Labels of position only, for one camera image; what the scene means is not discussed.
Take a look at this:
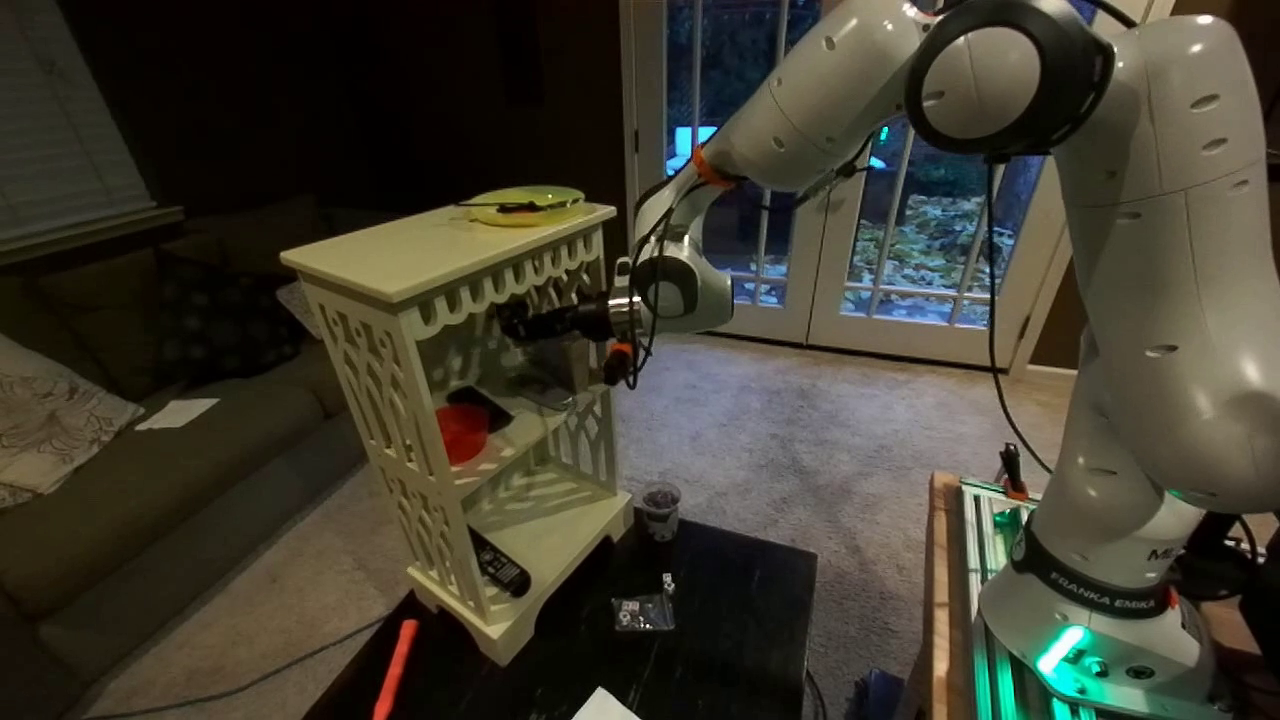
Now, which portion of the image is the blue object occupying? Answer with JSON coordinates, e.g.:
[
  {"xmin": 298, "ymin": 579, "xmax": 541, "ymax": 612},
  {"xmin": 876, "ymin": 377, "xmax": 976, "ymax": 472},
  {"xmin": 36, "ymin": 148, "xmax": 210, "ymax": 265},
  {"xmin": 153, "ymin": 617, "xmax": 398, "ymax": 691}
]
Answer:
[{"xmin": 850, "ymin": 667, "xmax": 912, "ymax": 720}]

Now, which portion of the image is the light couch pillow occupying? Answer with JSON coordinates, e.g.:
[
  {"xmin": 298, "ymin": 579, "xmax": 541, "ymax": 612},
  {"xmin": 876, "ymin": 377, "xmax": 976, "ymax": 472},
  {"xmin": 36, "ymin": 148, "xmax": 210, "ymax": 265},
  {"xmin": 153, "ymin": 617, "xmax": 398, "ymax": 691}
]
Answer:
[{"xmin": 0, "ymin": 333, "xmax": 147, "ymax": 513}]

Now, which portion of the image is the gray couch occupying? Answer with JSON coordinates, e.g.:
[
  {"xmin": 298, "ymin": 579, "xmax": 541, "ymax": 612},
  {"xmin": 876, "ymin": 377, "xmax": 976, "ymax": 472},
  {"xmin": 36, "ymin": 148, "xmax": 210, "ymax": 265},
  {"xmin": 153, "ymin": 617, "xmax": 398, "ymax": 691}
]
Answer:
[{"xmin": 0, "ymin": 254, "xmax": 371, "ymax": 720}]

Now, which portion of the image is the window blind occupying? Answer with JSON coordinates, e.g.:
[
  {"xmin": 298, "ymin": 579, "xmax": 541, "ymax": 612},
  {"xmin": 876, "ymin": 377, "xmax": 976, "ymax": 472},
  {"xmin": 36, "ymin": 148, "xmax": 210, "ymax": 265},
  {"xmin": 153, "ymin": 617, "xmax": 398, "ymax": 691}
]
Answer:
[{"xmin": 0, "ymin": 0, "xmax": 182, "ymax": 265}]

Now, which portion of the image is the wrist camera with orange trim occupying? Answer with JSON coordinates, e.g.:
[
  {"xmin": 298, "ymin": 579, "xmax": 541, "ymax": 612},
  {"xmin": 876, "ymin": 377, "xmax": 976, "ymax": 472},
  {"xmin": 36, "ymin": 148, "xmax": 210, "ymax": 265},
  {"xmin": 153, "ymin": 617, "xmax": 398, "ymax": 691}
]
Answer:
[{"xmin": 592, "ymin": 333, "xmax": 653, "ymax": 391}]

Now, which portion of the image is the white paper sheet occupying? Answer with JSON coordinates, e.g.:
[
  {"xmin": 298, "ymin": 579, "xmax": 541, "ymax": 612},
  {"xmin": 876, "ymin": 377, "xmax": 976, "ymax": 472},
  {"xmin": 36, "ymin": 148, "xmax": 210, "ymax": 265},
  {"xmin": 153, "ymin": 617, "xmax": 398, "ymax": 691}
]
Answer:
[
  {"xmin": 573, "ymin": 686, "xmax": 644, "ymax": 720},
  {"xmin": 133, "ymin": 397, "xmax": 223, "ymax": 436}
]

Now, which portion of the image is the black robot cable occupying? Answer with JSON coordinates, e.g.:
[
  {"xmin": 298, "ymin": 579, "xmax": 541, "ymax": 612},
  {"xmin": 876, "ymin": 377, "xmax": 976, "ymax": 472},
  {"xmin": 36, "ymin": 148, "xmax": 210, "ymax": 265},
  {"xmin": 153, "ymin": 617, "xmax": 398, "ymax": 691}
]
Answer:
[{"xmin": 978, "ymin": 155, "xmax": 1058, "ymax": 490}]

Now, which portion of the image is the red bowl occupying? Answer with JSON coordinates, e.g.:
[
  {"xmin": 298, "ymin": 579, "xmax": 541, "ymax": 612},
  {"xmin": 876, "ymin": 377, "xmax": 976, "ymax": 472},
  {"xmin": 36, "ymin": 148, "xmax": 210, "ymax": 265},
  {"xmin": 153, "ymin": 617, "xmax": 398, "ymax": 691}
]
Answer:
[{"xmin": 432, "ymin": 401, "xmax": 494, "ymax": 469}]

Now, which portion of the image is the small clear plastic packet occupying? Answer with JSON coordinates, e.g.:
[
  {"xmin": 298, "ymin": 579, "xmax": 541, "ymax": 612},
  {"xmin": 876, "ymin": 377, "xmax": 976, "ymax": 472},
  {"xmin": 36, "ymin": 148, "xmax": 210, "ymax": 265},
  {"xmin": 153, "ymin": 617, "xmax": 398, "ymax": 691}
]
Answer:
[{"xmin": 606, "ymin": 593, "xmax": 678, "ymax": 637}]

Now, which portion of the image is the white french door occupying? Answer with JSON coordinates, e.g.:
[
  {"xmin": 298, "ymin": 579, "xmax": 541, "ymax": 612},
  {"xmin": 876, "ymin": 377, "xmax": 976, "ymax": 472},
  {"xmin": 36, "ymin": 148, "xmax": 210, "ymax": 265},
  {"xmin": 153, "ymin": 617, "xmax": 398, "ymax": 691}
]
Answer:
[{"xmin": 614, "ymin": 0, "xmax": 1176, "ymax": 372}]

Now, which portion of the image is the black remote control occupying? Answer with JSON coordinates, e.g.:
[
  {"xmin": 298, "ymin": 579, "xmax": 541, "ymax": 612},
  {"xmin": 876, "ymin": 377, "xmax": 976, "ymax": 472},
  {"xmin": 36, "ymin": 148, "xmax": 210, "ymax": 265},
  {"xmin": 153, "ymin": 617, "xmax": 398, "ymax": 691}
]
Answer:
[{"xmin": 464, "ymin": 529, "xmax": 534, "ymax": 599}]

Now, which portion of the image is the small red black clamp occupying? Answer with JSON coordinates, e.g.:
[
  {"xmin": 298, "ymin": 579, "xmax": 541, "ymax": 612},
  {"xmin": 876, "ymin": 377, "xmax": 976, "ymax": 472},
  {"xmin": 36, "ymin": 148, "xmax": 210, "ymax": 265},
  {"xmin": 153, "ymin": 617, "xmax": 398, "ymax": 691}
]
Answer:
[{"xmin": 994, "ymin": 441, "xmax": 1031, "ymax": 503}]

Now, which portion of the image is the black coffee table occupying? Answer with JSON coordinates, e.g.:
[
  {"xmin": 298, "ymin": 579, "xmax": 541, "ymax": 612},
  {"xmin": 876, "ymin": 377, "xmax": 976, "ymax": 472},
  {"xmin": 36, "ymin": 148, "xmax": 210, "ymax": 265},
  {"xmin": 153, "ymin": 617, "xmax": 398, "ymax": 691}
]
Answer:
[{"xmin": 304, "ymin": 518, "xmax": 820, "ymax": 720}]

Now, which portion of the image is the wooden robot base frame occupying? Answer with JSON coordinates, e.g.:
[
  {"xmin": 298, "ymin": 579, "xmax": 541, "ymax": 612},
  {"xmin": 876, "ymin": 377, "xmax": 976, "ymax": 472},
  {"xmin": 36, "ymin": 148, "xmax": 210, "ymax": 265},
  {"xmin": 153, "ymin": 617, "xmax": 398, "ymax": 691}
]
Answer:
[{"xmin": 925, "ymin": 469, "xmax": 1280, "ymax": 720}]

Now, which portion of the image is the yellow-green plate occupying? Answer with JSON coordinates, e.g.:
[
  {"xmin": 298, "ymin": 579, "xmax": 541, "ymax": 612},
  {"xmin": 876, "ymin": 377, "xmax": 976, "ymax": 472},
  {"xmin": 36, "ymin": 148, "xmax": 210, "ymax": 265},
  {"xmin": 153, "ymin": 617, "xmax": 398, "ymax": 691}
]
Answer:
[{"xmin": 461, "ymin": 182, "xmax": 592, "ymax": 231}]

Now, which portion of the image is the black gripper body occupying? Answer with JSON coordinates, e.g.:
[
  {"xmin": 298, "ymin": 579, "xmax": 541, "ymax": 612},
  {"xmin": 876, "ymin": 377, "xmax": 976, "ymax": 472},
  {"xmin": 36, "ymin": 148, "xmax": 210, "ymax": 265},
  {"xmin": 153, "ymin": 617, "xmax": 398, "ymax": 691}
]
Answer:
[{"xmin": 533, "ymin": 291, "xmax": 620, "ymax": 356}]

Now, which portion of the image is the white lattice shelf unit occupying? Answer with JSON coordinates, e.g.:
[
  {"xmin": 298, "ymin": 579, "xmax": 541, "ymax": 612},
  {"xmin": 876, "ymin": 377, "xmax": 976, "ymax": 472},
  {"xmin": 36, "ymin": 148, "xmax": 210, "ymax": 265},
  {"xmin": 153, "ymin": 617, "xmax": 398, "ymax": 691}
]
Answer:
[{"xmin": 276, "ymin": 198, "xmax": 636, "ymax": 667}]

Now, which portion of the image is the small dark cup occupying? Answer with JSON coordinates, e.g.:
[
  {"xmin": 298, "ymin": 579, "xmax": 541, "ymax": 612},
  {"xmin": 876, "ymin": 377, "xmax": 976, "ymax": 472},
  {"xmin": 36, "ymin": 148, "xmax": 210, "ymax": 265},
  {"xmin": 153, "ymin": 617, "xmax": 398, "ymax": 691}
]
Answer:
[{"xmin": 636, "ymin": 486, "xmax": 682, "ymax": 543}]

